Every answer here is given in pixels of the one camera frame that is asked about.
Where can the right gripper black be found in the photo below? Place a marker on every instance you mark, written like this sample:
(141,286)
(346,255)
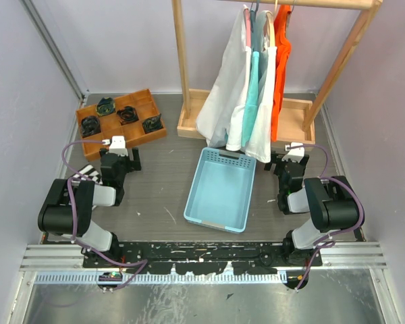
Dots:
(276,158)

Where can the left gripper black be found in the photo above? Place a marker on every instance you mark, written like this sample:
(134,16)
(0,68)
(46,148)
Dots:
(132,164)

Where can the white t shirt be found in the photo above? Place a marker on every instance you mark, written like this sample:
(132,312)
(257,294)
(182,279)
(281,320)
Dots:
(259,145)

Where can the orange t shirt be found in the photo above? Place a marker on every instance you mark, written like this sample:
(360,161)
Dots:
(283,52)

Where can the beige wooden hanger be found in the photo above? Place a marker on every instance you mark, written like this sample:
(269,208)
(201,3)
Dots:
(269,29)

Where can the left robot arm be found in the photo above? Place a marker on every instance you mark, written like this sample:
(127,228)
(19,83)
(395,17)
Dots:
(67,209)

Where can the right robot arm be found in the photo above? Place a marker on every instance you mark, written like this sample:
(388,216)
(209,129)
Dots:
(331,204)

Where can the teal t shirt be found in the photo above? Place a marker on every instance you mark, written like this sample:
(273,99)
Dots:
(251,106)

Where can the white shirt on pink hanger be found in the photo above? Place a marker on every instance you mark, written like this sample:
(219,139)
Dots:
(220,118)

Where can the grey blue hanger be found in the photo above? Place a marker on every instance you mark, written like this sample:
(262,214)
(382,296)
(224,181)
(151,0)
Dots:
(254,7)

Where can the pink hanger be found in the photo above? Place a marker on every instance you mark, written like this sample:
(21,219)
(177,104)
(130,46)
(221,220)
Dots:
(248,26)

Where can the black white striped cloth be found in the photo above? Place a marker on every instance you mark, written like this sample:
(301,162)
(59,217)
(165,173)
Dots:
(88,172)

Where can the wooden clothes rack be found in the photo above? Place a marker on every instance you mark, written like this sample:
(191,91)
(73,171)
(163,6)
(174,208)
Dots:
(297,117)

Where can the dark rolled sock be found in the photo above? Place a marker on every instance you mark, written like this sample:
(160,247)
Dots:
(152,124)
(105,107)
(127,115)
(90,126)

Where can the wooden compartment tray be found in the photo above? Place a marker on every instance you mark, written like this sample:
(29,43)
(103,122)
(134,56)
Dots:
(133,133)

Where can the light blue plastic basket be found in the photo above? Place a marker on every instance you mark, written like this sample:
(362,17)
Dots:
(221,190)

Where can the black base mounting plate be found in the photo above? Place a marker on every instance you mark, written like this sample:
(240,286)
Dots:
(203,258)

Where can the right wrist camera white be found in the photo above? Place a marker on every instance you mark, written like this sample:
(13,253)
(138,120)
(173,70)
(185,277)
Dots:
(294,152)

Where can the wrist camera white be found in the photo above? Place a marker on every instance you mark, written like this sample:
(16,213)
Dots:
(294,152)
(116,145)

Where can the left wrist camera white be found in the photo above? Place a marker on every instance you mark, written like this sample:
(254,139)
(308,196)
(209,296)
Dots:
(116,145)

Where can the aluminium frame rail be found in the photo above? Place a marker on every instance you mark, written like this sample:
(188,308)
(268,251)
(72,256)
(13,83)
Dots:
(69,264)

